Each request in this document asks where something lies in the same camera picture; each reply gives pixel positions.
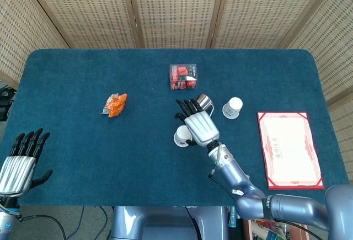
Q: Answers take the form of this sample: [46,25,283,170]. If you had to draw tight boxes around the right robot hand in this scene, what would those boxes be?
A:
[174,99,221,148]

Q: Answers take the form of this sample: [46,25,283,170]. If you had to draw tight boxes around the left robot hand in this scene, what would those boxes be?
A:
[0,128,54,196]

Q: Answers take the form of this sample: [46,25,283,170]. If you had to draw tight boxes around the white cup green fern print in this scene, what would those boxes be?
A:
[173,125,194,147]

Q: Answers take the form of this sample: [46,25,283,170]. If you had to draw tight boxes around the steel milk pitcher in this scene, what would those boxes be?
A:
[196,93,216,117]

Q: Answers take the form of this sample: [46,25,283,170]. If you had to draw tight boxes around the clear box red capsules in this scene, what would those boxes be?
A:
[169,63,198,90]

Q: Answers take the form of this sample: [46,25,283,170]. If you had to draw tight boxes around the black floor equipment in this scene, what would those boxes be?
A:
[0,84,14,122]

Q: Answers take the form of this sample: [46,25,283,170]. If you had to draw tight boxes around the crumpled orange wrapper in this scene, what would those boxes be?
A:
[100,93,128,119]

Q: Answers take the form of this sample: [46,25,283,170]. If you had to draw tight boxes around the red certificate folder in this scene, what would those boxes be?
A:
[256,111,325,191]

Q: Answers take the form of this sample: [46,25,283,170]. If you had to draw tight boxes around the blue table cloth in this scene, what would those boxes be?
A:
[0,48,349,207]

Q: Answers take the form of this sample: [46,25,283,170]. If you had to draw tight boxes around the grey robot torso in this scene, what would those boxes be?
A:
[110,206,230,240]

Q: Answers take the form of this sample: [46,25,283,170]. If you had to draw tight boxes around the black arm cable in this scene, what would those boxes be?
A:
[208,172,243,196]

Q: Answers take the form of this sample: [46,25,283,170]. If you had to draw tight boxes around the black floor cable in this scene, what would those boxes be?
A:
[21,214,67,240]

